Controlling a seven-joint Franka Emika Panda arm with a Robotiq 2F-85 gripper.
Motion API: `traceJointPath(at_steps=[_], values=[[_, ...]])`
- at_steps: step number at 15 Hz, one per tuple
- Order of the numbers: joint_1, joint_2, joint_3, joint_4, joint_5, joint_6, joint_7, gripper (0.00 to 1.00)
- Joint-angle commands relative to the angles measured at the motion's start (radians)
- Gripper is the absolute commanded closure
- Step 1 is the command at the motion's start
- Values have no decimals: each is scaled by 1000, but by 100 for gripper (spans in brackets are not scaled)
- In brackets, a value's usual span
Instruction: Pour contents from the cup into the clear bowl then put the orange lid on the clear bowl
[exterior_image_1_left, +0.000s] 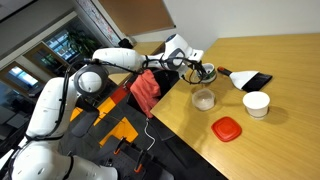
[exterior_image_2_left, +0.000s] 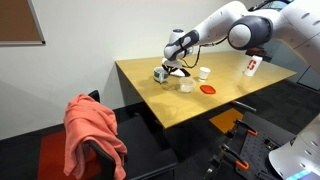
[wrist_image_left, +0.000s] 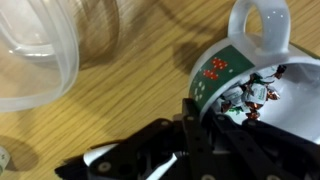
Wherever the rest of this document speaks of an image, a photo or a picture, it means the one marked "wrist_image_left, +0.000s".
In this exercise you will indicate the green white candies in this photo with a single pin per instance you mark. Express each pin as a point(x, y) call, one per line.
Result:
point(256, 96)

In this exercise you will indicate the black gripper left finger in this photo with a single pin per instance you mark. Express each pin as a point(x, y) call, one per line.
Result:
point(196, 146)

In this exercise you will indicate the clear plastic bowl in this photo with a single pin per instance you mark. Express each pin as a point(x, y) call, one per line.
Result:
point(70, 50)

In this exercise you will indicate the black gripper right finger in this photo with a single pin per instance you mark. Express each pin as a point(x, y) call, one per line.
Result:
point(266, 150)

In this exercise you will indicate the white mug with green band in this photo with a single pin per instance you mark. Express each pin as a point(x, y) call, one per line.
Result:
point(266, 33)

